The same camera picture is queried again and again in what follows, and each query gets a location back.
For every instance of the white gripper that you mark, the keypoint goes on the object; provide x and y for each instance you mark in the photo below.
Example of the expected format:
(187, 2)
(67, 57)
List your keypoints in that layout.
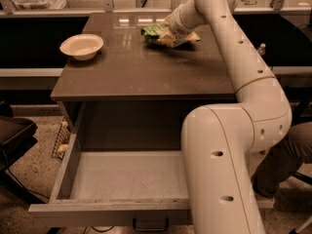
(175, 23)

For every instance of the green rice chip bag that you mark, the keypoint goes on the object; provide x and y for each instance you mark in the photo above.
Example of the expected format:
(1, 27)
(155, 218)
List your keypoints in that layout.
(151, 32)

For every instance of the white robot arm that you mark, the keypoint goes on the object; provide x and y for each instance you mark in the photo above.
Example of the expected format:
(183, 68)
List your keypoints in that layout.
(215, 139)

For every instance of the open grey top drawer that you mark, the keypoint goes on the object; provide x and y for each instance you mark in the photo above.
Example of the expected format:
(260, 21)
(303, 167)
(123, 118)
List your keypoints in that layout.
(114, 187)

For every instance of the grey cabinet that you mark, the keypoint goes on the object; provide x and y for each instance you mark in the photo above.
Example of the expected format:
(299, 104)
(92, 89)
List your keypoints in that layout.
(134, 95)

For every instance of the clear plastic water bottle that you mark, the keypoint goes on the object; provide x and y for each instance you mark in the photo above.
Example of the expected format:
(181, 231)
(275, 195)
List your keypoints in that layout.
(261, 49)

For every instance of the white bowl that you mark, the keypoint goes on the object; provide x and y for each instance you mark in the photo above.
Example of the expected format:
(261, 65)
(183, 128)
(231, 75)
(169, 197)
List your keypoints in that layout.
(82, 46)

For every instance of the person leg brown trousers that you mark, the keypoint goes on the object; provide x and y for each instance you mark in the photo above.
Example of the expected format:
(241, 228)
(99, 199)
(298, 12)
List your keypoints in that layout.
(283, 160)

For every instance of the black chair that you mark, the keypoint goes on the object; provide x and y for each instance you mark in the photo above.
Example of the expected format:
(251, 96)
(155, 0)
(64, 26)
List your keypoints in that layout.
(16, 138)

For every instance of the wire basket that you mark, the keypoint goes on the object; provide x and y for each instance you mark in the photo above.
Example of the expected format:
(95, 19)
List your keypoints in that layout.
(62, 141)

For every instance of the black drawer handle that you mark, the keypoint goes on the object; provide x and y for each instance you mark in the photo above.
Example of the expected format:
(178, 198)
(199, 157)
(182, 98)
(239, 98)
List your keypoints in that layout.
(149, 226)

